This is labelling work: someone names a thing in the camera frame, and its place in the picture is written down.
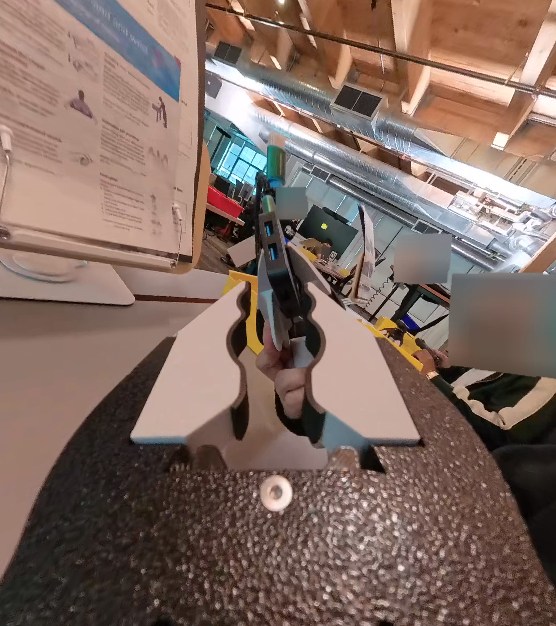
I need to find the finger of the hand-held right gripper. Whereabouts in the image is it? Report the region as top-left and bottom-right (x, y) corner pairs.
(285, 245), (347, 309)
(257, 254), (291, 350)

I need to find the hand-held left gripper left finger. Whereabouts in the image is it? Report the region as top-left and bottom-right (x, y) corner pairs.
(129, 281), (252, 469)

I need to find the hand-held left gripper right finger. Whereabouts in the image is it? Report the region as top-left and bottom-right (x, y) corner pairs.
(301, 284), (424, 450)

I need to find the black usb hub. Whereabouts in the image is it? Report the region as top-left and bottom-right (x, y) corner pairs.
(256, 214), (304, 314)

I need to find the braided usb cable green plug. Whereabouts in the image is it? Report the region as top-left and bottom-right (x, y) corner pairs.
(256, 131), (288, 216)

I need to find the person's right hand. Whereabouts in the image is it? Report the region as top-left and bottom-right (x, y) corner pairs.
(256, 323), (308, 421)

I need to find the yellow plastic bin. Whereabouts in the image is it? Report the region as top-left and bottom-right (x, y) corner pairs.
(223, 270), (428, 375)

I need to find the black computer monitor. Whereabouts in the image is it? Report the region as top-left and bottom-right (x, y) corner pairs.
(299, 204), (360, 256)

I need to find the red plastic bin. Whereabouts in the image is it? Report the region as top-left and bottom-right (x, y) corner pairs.
(206, 185), (245, 222)

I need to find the instruction sheet on stand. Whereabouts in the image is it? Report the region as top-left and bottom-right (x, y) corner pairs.
(0, 0), (212, 306)

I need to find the metal air vent box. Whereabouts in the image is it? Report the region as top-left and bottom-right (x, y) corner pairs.
(331, 81), (388, 119)

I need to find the printed instruction sheet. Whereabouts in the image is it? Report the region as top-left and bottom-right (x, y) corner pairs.
(0, 0), (198, 262)

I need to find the slim silver air duct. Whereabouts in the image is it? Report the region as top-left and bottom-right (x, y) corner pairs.
(254, 105), (504, 270)

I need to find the large silver air duct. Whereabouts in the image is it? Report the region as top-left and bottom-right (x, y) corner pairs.
(207, 59), (556, 216)

